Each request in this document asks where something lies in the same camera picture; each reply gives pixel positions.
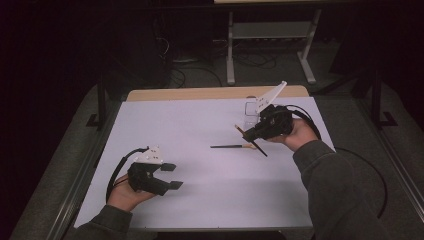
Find black floor cable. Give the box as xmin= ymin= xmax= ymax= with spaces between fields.
xmin=169 ymin=65 xmax=224 ymax=88

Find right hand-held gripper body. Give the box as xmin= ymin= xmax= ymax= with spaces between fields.
xmin=254 ymin=80 xmax=294 ymax=140

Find person's right hand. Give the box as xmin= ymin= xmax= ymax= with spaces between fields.
xmin=267 ymin=118 xmax=320 ymax=153

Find tangled black floor cables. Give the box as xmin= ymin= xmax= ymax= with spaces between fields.
xmin=233 ymin=52 xmax=278 ymax=70

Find clear acrylic brush holder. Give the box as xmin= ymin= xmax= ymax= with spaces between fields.
xmin=243 ymin=95 xmax=268 ymax=133

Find black makeup brush round tip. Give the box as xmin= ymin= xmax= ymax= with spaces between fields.
xmin=234 ymin=124 xmax=269 ymax=158

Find white table cover sheet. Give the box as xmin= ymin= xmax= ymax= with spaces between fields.
xmin=73 ymin=96 xmax=336 ymax=230

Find white metal stand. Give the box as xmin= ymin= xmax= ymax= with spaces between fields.
xmin=226 ymin=9 xmax=323 ymax=86

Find wooden table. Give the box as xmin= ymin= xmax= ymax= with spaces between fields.
xmin=126 ymin=85 xmax=310 ymax=102

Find thin black pen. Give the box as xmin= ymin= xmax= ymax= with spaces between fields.
xmin=209 ymin=143 xmax=257 ymax=150

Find metal floor rail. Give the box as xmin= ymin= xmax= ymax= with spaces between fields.
xmin=46 ymin=99 xmax=123 ymax=240
xmin=353 ymin=96 xmax=424 ymax=214

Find black floor stand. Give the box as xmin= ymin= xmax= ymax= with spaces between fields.
xmin=369 ymin=68 xmax=399 ymax=130
xmin=85 ymin=76 xmax=109 ymax=131

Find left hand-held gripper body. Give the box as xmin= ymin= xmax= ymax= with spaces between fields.
xmin=127 ymin=144 xmax=165 ymax=195

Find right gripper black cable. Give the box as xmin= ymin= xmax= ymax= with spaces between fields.
xmin=283 ymin=104 xmax=389 ymax=220

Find person's left hand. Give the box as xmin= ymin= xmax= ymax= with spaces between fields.
xmin=106 ymin=173 xmax=158 ymax=213

